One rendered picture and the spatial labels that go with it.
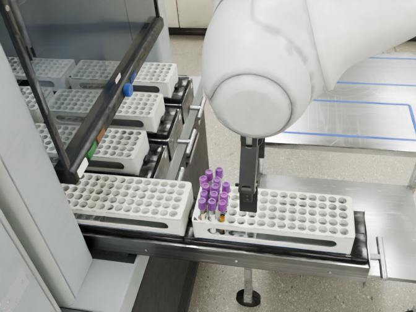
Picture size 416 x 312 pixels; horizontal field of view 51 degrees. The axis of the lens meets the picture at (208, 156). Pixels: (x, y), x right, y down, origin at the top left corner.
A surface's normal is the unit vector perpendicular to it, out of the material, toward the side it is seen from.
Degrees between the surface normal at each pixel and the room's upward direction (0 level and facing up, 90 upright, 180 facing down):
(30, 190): 90
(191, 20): 90
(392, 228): 0
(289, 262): 90
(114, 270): 0
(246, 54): 25
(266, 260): 90
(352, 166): 0
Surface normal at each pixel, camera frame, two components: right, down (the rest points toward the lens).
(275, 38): 0.24, -0.61
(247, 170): -0.19, 0.27
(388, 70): -0.07, -0.73
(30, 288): 0.98, 0.07
